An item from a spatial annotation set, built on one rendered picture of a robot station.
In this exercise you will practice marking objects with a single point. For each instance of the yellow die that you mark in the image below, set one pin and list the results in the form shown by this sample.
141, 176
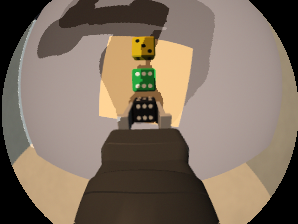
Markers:
143, 48

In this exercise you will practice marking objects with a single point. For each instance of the green die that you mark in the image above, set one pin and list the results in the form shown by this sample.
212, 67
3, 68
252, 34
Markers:
143, 79

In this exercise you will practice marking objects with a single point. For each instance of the peach flat mat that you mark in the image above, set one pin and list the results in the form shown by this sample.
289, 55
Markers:
172, 63

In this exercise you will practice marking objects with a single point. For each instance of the black die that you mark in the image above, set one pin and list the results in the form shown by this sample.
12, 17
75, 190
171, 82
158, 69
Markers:
144, 109

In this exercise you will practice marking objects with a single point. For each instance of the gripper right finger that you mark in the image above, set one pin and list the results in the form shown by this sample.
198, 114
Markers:
163, 119

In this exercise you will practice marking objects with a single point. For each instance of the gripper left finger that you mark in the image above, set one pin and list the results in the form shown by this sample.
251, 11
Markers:
126, 119

